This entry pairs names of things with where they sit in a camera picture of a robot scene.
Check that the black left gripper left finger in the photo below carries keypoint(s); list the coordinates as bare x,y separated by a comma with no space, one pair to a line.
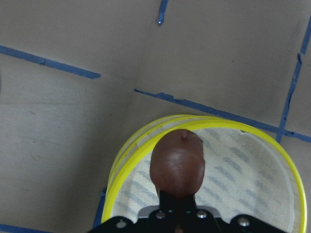
169,213

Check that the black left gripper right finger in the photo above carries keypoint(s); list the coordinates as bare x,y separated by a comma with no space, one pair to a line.
192,218

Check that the brown bun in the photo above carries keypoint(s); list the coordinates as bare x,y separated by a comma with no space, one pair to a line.
177,164

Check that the yellow rimmed steamer layer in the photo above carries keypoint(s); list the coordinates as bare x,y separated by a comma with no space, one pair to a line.
246,172
143,141

